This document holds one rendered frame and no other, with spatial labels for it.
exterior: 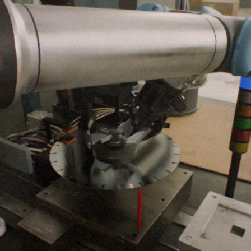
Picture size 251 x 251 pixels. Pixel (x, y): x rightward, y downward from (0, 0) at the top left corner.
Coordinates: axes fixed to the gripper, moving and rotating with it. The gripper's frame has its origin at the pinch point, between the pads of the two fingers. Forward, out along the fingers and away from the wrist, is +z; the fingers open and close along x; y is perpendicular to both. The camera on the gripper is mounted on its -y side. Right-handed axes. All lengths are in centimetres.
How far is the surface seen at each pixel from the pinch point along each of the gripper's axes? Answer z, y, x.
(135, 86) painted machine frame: -0.7, -16.7, -17.8
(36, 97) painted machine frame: 35, -12, -50
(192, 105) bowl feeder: 16, -72, -20
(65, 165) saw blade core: 9.1, 13.8, -2.6
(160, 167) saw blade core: -1.9, -0.8, 10.1
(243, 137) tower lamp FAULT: -15.9, -15.0, 15.7
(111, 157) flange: 3.5, 5.2, 1.5
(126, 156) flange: 2.0, 2.5, 3.0
